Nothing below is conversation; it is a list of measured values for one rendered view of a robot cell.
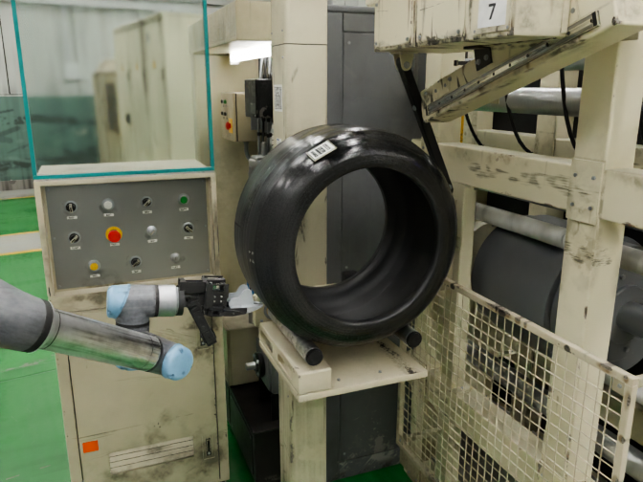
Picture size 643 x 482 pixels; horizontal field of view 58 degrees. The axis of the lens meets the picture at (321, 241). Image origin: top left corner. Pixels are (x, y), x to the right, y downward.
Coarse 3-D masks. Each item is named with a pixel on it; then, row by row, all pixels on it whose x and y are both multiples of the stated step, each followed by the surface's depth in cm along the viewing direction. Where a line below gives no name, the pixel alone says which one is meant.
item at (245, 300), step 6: (246, 294) 142; (252, 294) 143; (234, 300) 141; (240, 300) 142; (246, 300) 142; (252, 300) 143; (234, 306) 141; (240, 306) 142; (246, 306) 142; (252, 306) 143; (258, 306) 144
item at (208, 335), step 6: (192, 306) 138; (198, 306) 138; (192, 312) 138; (198, 312) 139; (198, 318) 139; (204, 318) 139; (198, 324) 139; (204, 324) 140; (204, 330) 140; (210, 330) 141; (204, 336) 140; (210, 336) 141; (204, 342) 142; (210, 342) 141
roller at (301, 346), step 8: (280, 328) 161; (288, 336) 155; (296, 336) 151; (296, 344) 149; (304, 344) 146; (312, 344) 145; (304, 352) 144; (312, 352) 142; (320, 352) 143; (312, 360) 143; (320, 360) 144
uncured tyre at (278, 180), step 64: (320, 128) 146; (256, 192) 138; (320, 192) 132; (384, 192) 170; (448, 192) 147; (256, 256) 135; (384, 256) 174; (448, 256) 150; (320, 320) 140; (384, 320) 147
